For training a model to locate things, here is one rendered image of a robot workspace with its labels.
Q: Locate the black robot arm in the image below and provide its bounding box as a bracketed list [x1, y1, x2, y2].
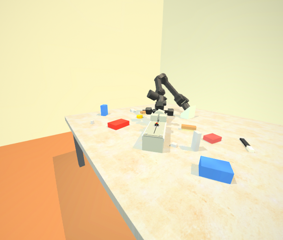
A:
[147, 73, 190, 110]

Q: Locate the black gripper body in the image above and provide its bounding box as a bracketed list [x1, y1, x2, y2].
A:
[145, 107, 174, 116]

